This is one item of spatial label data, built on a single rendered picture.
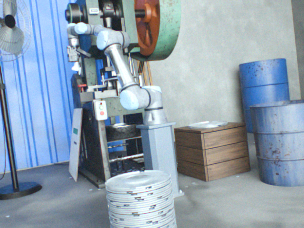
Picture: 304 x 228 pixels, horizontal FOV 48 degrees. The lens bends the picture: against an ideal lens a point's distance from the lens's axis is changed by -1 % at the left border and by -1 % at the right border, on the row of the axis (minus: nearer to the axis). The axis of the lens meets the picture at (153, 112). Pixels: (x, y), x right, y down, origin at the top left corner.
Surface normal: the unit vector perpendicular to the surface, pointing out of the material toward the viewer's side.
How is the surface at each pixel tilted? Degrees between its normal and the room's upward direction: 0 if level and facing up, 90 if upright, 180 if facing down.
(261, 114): 92
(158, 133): 90
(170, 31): 124
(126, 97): 97
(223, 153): 90
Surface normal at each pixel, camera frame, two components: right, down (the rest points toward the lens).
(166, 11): 0.42, 0.23
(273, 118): -0.64, 0.15
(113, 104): 0.40, 0.00
